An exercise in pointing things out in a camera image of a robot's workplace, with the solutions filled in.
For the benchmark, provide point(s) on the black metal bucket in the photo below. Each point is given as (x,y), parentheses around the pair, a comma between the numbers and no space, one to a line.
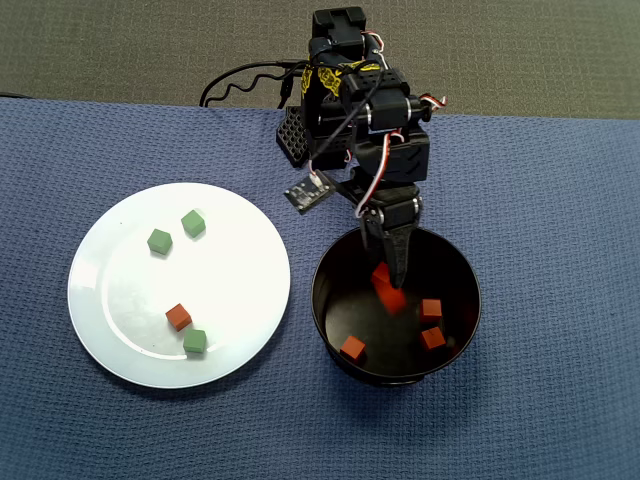
(395,352)

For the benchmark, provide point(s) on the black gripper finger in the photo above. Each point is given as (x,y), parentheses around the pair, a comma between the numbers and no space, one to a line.
(400,250)
(373,240)

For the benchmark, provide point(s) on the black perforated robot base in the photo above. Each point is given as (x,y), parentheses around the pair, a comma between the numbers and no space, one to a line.
(294,137)

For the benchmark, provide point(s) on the white round plate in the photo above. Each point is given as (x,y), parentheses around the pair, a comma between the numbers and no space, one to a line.
(225,280)

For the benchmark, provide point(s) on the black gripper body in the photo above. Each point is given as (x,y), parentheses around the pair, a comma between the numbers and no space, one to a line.
(398,213)

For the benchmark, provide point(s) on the small black camera circuit board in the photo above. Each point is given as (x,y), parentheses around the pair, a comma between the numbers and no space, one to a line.
(306,193)

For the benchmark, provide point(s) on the blue woven tablecloth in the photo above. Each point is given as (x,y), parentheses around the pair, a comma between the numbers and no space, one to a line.
(500,200)

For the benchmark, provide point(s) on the green cube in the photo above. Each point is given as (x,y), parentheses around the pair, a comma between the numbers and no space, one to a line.
(193,223)
(159,241)
(194,341)

